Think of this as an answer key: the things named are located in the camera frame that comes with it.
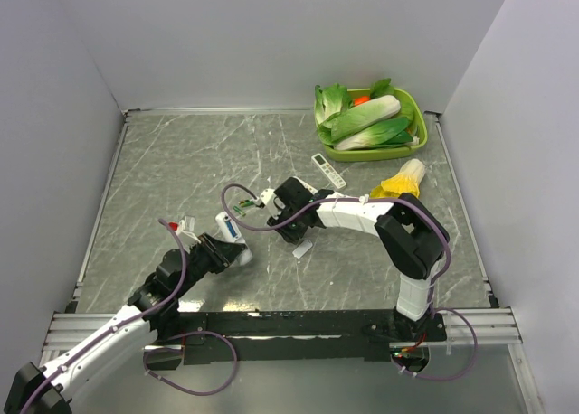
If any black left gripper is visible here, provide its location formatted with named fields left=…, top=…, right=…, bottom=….
left=174, top=231, right=245, bottom=297

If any white battery cover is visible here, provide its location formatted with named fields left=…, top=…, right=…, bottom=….
left=292, top=240, right=313, bottom=259

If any white remote with orange button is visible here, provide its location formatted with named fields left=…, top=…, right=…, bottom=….
left=215, top=212, right=252, bottom=266

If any blue battery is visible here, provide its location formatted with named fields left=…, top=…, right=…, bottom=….
left=225, top=220, right=238, bottom=239

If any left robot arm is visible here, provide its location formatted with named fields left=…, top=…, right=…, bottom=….
left=4, top=233, right=252, bottom=413

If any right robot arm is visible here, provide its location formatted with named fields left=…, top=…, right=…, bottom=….
left=259, top=177, right=450, bottom=341

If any white remote with coloured buttons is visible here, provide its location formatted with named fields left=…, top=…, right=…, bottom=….
left=294, top=176, right=318, bottom=194

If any small white remote with display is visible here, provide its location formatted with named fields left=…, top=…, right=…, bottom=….
left=311, top=153, right=346, bottom=190

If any toy cabbage middle of basket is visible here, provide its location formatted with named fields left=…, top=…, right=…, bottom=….
left=329, top=95, right=401, bottom=144

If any yellow toy cabbage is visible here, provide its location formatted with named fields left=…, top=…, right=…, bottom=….
left=370, top=159, right=426, bottom=198

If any toy lettuce left in basket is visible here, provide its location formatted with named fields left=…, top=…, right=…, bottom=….
left=314, top=83, right=353, bottom=126

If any toy bok choy dark green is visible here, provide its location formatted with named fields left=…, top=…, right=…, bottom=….
left=334, top=117, right=413, bottom=151

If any orange toy carrot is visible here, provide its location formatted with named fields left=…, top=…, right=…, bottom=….
left=354, top=96, right=370, bottom=106

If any small green leaf toy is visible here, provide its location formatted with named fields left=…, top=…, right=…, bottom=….
left=369, top=78, right=395, bottom=99

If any green plastic basket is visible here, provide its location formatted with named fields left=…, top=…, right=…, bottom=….
left=316, top=84, right=428, bottom=162

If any aluminium table frame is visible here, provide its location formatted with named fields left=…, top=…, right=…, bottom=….
left=42, top=110, right=544, bottom=413

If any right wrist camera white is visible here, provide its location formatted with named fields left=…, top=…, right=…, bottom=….
left=259, top=188, right=285, bottom=219

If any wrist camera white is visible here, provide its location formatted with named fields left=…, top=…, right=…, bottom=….
left=168, top=215, right=200, bottom=247
left=259, top=188, right=285, bottom=219

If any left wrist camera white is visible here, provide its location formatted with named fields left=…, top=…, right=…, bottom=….
left=168, top=215, right=200, bottom=247

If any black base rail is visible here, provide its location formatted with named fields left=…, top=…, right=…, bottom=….
left=150, top=309, right=447, bottom=365

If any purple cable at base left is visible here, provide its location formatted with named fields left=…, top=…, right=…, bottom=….
left=142, top=330, right=239, bottom=394

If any purple cable at base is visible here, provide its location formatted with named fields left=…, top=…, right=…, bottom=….
left=391, top=307, right=479, bottom=382
left=142, top=330, right=239, bottom=394

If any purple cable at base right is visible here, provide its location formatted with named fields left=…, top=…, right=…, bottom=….
left=391, top=307, right=479, bottom=382

